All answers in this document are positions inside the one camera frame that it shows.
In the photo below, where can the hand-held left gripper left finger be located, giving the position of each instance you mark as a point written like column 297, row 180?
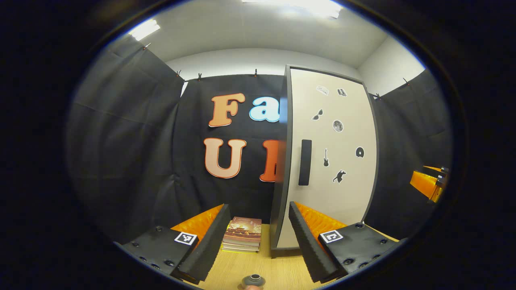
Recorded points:
column 209, row 246

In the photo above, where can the long ceiling light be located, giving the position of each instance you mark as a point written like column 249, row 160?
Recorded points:
column 294, row 7
column 144, row 29

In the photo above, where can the white cabinet door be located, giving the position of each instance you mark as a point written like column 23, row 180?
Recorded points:
column 342, row 201

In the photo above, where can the stack of books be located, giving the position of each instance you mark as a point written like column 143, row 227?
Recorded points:
column 242, row 231

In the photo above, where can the silver red label bottle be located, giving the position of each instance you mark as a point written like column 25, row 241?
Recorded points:
column 254, row 280

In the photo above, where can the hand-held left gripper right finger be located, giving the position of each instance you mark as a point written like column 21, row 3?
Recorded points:
column 306, row 246

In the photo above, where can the grey cabinet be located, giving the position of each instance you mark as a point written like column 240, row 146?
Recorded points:
column 282, row 161

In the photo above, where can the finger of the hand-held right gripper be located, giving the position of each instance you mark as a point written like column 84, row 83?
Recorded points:
column 425, row 181

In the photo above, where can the black backdrop cloth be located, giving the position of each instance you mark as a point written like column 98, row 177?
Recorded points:
column 129, row 161

